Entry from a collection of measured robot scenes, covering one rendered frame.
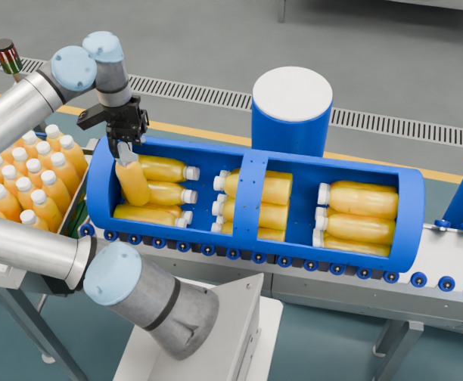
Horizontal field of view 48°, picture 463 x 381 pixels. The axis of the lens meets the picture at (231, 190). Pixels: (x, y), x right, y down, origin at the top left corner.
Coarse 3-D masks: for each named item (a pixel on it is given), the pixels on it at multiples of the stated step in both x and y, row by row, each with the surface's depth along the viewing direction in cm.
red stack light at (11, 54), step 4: (12, 48) 167; (0, 52) 166; (4, 52) 166; (8, 52) 167; (12, 52) 168; (16, 52) 170; (0, 56) 167; (4, 56) 167; (8, 56) 168; (12, 56) 169; (16, 56) 170; (0, 60) 169; (4, 60) 169; (8, 60) 169
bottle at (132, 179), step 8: (120, 168) 134; (128, 168) 134; (136, 168) 135; (120, 176) 136; (128, 176) 135; (136, 176) 136; (144, 176) 141; (120, 184) 141; (128, 184) 138; (136, 184) 139; (144, 184) 142; (128, 192) 141; (136, 192) 141; (144, 192) 144; (128, 200) 146; (136, 200) 145; (144, 200) 146
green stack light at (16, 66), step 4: (12, 60) 170; (16, 60) 171; (20, 60) 174; (4, 64) 170; (8, 64) 170; (12, 64) 170; (16, 64) 171; (20, 64) 173; (4, 68) 172; (8, 68) 171; (12, 68) 171; (16, 68) 172; (20, 68) 174; (8, 72) 172; (12, 72) 172; (16, 72) 173
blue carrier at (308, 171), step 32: (96, 160) 140; (192, 160) 160; (224, 160) 157; (256, 160) 138; (288, 160) 139; (320, 160) 139; (96, 192) 139; (224, 192) 162; (256, 192) 133; (416, 192) 130; (96, 224) 146; (128, 224) 143; (192, 224) 159; (256, 224) 134; (288, 224) 158; (416, 224) 128; (320, 256) 138; (352, 256) 135; (384, 256) 134
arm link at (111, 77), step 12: (96, 36) 105; (108, 36) 105; (84, 48) 104; (96, 48) 103; (108, 48) 103; (120, 48) 106; (96, 60) 104; (108, 60) 105; (120, 60) 107; (108, 72) 106; (120, 72) 109; (96, 84) 107; (108, 84) 109; (120, 84) 110
